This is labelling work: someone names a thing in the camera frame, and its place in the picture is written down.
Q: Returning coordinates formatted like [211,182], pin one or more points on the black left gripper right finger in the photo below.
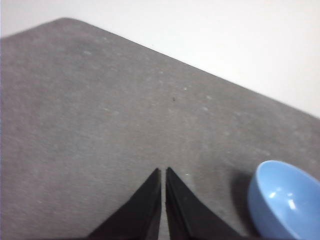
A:
[187,217]

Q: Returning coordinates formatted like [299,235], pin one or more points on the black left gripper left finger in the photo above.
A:
[140,215]

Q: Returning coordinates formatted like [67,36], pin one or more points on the blue ribbed bowl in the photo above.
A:
[282,200]

